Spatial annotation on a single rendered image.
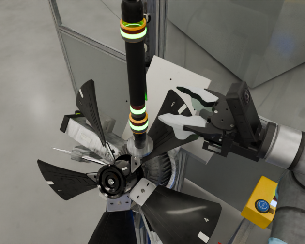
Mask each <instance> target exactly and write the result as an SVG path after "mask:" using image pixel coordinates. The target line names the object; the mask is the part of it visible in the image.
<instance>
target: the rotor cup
mask: <svg viewBox="0 0 305 244"><path fill-rule="evenodd" d="M131 157H132V155H131V154H124V155H121V156H119V157H118V158H117V159H116V160H115V161H114V162H111V163H108V164H106V165H103V166H102V167H101V168H100V169H99V170H98V173H97V176H96V182H97V186H98V189H99V191H100V192H101V193H102V195H104V196H105V197H106V198H109V199H118V198H120V197H122V196H124V195H126V194H127V193H130V192H131V191H132V189H133V188H134V187H135V186H136V184H137V183H138V182H139V181H140V180H141V179H142V178H143V177H144V178H146V179H147V170H146V167H145V165H144V163H143V164H142V165H141V166H140V167H139V168H138V169H137V171H136V172H135V173H134V174H132V172H131ZM125 167H127V168H128V169H125V170H122V168H125ZM109 179H112V180H113V181H114V183H113V185H110V184H109V183H108V180H109ZM129 188H131V189H130V190H128V191H127V192H126V190H127V189H129Z"/></svg>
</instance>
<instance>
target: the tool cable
mask: <svg viewBox="0 0 305 244"><path fill-rule="evenodd" d="M146 6H147V4H146V3H145V4H144V11H143V13H144V18H145V19H147V22H148V15H147V14H146ZM144 48H145V52H146V51H147V46H146V44H145V39H144Z"/></svg>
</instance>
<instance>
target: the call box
mask: <svg viewBox="0 0 305 244"><path fill-rule="evenodd" d="M276 187H277V183H276V182H274V181H272V180H270V179H268V178H266V177H265V176H261V178H260V179H259V181H258V183H257V184H256V186H255V188H254V190H253V192H252V194H251V196H250V197H249V199H248V201H247V203H246V205H245V207H244V209H243V211H242V212H241V216H243V217H245V218H246V219H248V220H249V221H251V222H253V223H254V224H256V225H258V226H259V227H261V228H262V229H266V227H267V226H268V225H269V224H270V223H271V222H272V220H273V218H274V216H275V212H274V214H271V213H269V212H268V211H269V209H270V208H272V209H274V210H275V209H276V206H273V205H271V202H272V200H273V198H274V196H275V189H276ZM260 200H264V201H266V202H267V203H268V204H269V208H268V210H267V211H264V212H263V211H260V210H259V209H258V208H257V203H258V201H260ZM273 201H275V200H273ZM275 202H277V201H275Z"/></svg>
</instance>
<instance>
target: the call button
mask: <svg viewBox="0 0 305 244"><path fill-rule="evenodd" d="M257 208H258V209H259V210H260V211H263V212H264V211H267V210H268V208H269V204H268V203H267V202H266V201H264V200H260V201H258V203H257Z"/></svg>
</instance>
